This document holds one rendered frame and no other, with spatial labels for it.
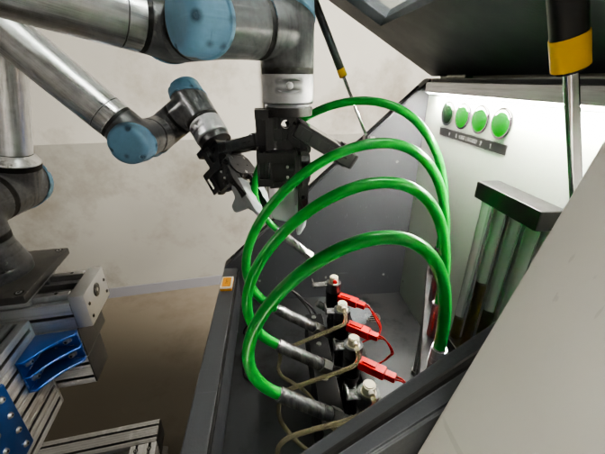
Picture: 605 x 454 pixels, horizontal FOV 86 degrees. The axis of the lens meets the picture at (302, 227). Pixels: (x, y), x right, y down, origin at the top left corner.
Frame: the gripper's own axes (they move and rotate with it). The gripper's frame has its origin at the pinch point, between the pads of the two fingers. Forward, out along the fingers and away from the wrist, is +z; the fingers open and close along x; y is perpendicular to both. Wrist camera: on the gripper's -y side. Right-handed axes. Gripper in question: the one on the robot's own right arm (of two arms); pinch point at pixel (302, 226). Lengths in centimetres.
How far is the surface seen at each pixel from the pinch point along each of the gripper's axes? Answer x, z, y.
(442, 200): 9.0, -7.5, -19.8
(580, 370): 41.2, -10.3, -10.2
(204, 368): 5.6, 26.1, 19.1
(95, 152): -156, 17, 111
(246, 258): 9.1, 0.7, 9.3
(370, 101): -4.6, -20.3, -11.8
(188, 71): -165, -28, 52
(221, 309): -11.8, 26.1, 18.4
